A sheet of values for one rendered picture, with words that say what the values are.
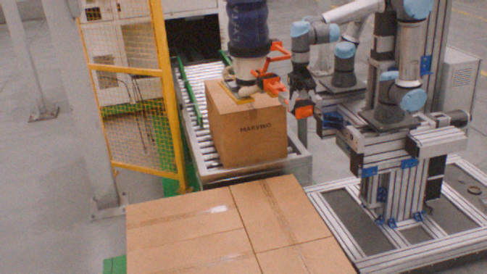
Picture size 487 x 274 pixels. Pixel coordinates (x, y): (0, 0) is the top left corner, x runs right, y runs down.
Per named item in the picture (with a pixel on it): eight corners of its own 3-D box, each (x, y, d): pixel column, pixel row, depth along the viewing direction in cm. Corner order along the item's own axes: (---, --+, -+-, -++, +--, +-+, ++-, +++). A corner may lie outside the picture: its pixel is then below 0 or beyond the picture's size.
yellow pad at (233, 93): (217, 83, 252) (216, 75, 250) (233, 80, 255) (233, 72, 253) (236, 105, 224) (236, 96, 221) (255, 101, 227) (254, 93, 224)
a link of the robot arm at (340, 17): (398, -24, 192) (295, 14, 188) (412, -20, 183) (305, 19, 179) (401, 1, 198) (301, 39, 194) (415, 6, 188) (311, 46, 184)
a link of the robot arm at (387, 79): (394, 92, 220) (397, 66, 214) (409, 102, 208) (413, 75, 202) (372, 96, 218) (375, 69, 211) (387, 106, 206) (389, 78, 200)
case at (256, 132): (209, 131, 325) (203, 80, 306) (261, 122, 332) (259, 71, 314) (226, 173, 273) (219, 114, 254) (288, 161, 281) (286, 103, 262)
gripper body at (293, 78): (303, 82, 189) (303, 56, 183) (312, 90, 182) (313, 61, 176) (286, 86, 187) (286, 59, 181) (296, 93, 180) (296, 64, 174)
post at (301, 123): (297, 180, 359) (296, 61, 312) (304, 178, 360) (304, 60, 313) (300, 185, 353) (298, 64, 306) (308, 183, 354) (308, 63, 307)
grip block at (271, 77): (256, 85, 218) (256, 75, 216) (275, 82, 221) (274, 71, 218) (262, 91, 211) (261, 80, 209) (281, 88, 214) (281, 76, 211)
